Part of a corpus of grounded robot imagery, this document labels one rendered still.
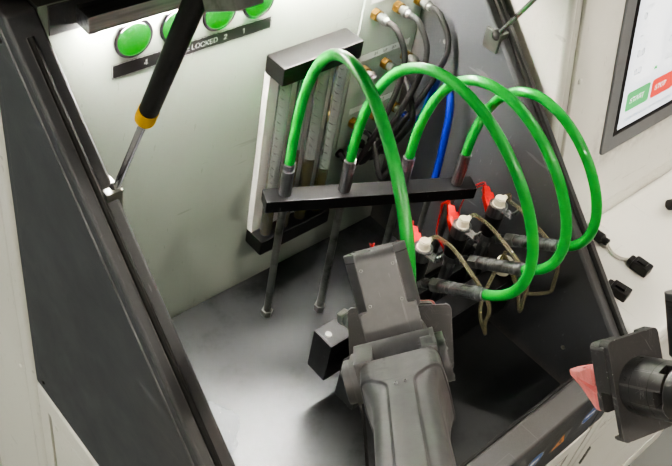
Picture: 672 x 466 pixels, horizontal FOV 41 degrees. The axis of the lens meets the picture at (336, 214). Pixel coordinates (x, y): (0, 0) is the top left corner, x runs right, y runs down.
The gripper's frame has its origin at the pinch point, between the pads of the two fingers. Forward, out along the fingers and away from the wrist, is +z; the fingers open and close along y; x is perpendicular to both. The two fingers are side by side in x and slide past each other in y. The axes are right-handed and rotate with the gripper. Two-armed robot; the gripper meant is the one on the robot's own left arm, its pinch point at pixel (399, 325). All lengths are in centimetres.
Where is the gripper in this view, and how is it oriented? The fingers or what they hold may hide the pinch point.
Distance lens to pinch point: 97.1
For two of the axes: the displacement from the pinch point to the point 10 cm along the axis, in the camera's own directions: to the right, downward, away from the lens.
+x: 0.5, 10.0, 0.2
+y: -10.0, 0.5, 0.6
